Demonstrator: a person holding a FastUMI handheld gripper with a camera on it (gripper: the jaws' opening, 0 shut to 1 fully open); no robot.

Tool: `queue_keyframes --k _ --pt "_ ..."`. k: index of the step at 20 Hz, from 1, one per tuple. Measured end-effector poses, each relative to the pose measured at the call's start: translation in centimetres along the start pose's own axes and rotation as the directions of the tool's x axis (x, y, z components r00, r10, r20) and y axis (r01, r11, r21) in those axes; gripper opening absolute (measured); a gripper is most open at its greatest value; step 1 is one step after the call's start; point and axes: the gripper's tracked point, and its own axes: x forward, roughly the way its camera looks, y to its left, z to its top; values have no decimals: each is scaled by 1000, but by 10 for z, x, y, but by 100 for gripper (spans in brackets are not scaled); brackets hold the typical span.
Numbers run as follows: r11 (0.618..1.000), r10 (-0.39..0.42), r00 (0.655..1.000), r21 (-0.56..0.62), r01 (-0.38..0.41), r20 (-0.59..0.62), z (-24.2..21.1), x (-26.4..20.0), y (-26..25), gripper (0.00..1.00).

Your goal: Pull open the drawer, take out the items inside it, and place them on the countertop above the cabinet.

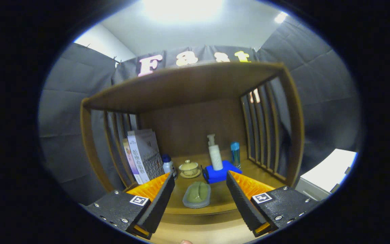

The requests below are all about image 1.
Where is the teal bottle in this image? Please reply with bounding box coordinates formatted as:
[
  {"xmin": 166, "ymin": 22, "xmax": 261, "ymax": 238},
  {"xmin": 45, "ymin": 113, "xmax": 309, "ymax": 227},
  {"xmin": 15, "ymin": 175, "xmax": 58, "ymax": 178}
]
[{"xmin": 230, "ymin": 142, "xmax": 241, "ymax": 169}]

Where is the pale green packaged item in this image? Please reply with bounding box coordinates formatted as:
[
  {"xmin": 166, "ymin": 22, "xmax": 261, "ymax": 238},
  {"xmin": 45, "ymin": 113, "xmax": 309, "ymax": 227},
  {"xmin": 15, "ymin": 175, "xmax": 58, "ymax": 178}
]
[{"xmin": 182, "ymin": 181, "xmax": 212, "ymax": 209}]

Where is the white pump bottle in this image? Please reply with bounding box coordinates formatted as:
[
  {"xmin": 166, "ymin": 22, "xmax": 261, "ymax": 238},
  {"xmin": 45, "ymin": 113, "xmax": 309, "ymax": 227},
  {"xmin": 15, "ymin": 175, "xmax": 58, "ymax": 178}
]
[{"xmin": 207, "ymin": 134, "xmax": 223, "ymax": 171}]

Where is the black backdrop cloth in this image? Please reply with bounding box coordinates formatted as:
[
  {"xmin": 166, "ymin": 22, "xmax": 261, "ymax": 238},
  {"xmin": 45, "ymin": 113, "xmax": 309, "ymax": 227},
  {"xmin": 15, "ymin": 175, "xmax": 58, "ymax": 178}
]
[{"xmin": 39, "ymin": 17, "xmax": 363, "ymax": 205}]

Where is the blue folded cloth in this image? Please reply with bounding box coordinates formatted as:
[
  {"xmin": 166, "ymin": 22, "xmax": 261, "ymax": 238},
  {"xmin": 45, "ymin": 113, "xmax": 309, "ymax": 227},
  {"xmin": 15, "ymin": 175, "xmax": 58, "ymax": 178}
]
[{"xmin": 202, "ymin": 160, "xmax": 243, "ymax": 184}]

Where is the yellow lidded teacup with saucer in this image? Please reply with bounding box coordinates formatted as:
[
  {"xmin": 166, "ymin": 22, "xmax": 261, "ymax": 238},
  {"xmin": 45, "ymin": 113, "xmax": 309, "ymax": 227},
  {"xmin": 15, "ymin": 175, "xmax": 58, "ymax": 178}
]
[{"xmin": 179, "ymin": 160, "xmax": 201, "ymax": 179}]

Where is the large ceiling light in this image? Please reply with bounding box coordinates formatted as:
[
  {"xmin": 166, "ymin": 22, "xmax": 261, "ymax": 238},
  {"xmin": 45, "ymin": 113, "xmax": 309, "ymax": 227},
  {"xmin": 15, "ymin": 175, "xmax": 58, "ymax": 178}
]
[{"xmin": 143, "ymin": 0, "xmax": 224, "ymax": 22}]

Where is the brown wooden cabinet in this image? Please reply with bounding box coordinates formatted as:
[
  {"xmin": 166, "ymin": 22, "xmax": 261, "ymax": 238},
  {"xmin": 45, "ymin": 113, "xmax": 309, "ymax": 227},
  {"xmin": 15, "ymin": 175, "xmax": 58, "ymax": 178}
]
[{"xmin": 80, "ymin": 62, "xmax": 304, "ymax": 244}]

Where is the thin purple box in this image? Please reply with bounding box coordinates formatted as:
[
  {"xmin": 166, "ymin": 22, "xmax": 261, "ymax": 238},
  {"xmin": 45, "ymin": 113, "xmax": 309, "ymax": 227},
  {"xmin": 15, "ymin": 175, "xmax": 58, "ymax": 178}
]
[{"xmin": 123, "ymin": 138, "xmax": 144, "ymax": 185}]

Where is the small white bottle blue cap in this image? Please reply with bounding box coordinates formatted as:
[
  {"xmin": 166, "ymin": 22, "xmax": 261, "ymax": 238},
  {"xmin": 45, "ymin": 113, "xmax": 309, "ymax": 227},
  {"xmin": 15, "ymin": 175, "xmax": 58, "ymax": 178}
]
[{"xmin": 161, "ymin": 154, "xmax": 178, "ymax": 180}]

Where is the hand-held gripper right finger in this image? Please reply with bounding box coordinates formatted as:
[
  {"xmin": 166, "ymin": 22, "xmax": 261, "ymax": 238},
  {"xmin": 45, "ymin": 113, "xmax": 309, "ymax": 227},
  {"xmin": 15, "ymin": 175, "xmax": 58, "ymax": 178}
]
[{"xmin": 226, "ymin": 170, "xmax": 321, "ymax": 238}]

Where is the white drawer unit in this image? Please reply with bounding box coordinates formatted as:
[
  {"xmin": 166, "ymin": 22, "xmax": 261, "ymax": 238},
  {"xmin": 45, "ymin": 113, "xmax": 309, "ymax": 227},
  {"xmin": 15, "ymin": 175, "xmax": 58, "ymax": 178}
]
[{"xmin": 295, "ymin": 148, "xmax": 357, "ymax": 201}]

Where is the tall white printed box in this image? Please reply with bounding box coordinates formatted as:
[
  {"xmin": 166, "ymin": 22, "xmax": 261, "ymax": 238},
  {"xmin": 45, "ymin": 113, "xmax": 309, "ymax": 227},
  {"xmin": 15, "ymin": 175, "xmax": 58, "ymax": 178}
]
[{"xmin": 127, "ymin": 129, "xmax": 165, "ymax": 183}]

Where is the wooden countertop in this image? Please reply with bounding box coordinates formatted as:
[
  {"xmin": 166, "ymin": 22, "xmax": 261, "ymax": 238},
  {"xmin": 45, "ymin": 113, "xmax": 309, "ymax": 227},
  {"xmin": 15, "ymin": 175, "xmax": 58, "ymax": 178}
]
[{"xmin": 132, "ymin": 151, "xmax": 287, "ymax": 216}]

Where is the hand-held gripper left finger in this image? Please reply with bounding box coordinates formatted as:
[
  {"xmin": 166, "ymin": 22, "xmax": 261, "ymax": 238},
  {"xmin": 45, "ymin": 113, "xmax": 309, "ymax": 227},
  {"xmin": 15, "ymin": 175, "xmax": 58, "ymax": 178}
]
[{"xmin": 85, "ymin": 172, "xmax": 176, "ymax": 240}]

